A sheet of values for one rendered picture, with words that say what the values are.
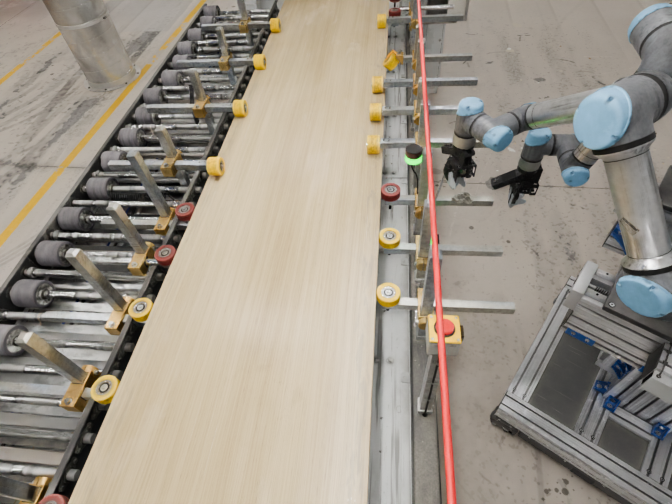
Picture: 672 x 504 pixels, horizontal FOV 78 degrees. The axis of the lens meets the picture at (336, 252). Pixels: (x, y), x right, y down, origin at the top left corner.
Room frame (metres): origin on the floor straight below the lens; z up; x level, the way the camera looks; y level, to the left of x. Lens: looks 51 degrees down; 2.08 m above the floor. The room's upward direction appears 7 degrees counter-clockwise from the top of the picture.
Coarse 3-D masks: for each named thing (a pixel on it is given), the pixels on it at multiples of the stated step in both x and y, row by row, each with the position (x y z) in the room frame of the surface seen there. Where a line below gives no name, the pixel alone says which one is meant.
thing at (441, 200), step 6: (402, 198) 1.24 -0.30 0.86; (408, 198) 1.23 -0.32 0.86; (414, 198) 1.23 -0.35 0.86; (438, 198) 1.21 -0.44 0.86; (444, 198) 1.21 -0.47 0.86; (450, 198) 1.20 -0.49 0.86; (474, 198) 1.19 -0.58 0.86; (480, 198) 1.18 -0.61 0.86; (486, 198) 1.18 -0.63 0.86; (492, 198) 1.17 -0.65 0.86; (390, 204) 1.24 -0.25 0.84; (396, 204) 1.23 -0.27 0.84; (402, 204) 1.23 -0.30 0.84; (408, 204) 1.22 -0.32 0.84; (414, 204) 1.22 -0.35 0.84; (438, 204) 1.20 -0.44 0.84; (444, 204) 1.20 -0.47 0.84; (450, 204) 1.19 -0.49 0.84; (456, 204) 1.19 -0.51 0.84; (462, 204) 1.18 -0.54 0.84; (468, 204) 1.18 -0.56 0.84; (474, 204) 1.17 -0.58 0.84; (480, 204) 1.17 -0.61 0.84; (486, 204) 1.16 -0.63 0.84; (492, 204) 1.16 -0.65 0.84
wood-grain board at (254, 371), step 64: (320, 0) 3.30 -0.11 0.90; (384, 0) 3.16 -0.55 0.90; (320, 64) 2.37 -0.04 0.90; (256, 128) 1.80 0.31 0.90; (320, 128) 1.74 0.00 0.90; (256, 192) 1.34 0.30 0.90; (320, 192) 1.29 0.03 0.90; (192, 256) 1.03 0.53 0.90; (256, 256) 0.99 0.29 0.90; (320, 256) 0.95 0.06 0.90; (192, 320) 0.75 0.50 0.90; (256, 320) 0.72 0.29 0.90; (320, 320) 0.69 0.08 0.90; (128, 384) 0.55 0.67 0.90; (192, 384) 0.53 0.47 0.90; (256, 384) 0.50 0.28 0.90; (320, 384) 0.48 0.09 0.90; (128, 448) 0.37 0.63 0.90; (192, 448) 0.34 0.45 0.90; (256, 448) 0.32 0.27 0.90; (320, 448) 0.31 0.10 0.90
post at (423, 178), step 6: (426, 156) 1.17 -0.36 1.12; (426, 162) 1.17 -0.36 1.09; (426, 168) 1.17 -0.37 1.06; (420, 174) 1.18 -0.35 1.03; (426, 174) 1.17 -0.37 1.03; (420, 180) 1.17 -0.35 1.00; (426, 180) 1.17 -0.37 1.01; (420, 186) 1.17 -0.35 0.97; (426, 186) 1.17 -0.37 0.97; (420, 192) 1.17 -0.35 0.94; (426, 192) 1.17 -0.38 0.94; (420, 198) 1.17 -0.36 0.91; (426, 198) 1.17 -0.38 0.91; (420, 204) 1.17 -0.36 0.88; (420, 222) 1.17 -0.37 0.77; (420, 228) 1.17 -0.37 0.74
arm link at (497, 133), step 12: (480, 120) 1.06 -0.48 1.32; (492, 120) 1.04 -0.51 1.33; (504, 120) 1.04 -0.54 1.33; (516, 120) 1.04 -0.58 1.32; (480, 132) 1.03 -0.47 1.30; (492, 132) 1.00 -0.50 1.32; (504, 132) 0.98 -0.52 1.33; (516, 132) 1.02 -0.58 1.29; (492, 144) 0.98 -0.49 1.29; (504, 144) 0.98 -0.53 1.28
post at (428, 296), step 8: (432, 256) 0.69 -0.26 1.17; (440, 256) 0.68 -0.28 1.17; (432, 264) 0.68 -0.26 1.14; (440, 264) 0.68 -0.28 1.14; (432, 272) 0.68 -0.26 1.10; (424, 280) 0.72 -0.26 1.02; (432, 280) 0.68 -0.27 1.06; (424, 288) 0.69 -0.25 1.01; (432, 288) 0.68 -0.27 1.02; (424, 296) 0.68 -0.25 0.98; (432, 296) 0.68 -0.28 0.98; (424, 304) 0.68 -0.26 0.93; (432, 304) 0.68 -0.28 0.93; (424, 312) 0.68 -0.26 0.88
